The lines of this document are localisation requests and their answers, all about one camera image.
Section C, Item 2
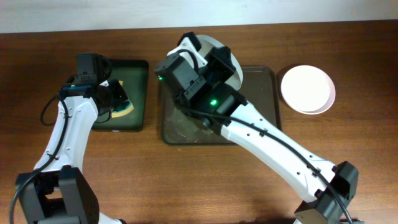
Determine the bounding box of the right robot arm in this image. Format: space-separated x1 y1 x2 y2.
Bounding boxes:
155 32 359 223

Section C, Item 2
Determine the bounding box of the light blue plate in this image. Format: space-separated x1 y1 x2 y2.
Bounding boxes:
196 35 243 90

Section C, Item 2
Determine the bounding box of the white plate top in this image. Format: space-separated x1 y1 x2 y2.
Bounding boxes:
280 65 336 115

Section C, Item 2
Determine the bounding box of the brown serving tray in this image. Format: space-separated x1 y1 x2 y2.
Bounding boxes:
160 66 282 146

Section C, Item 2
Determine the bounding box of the green yellow sponge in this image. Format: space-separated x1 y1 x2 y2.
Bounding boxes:
111 100 134 118

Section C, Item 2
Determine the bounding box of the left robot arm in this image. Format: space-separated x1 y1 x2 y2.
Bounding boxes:
9 54 128 223

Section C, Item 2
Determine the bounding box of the black water tray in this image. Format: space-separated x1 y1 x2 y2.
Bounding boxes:
92 59 149 132

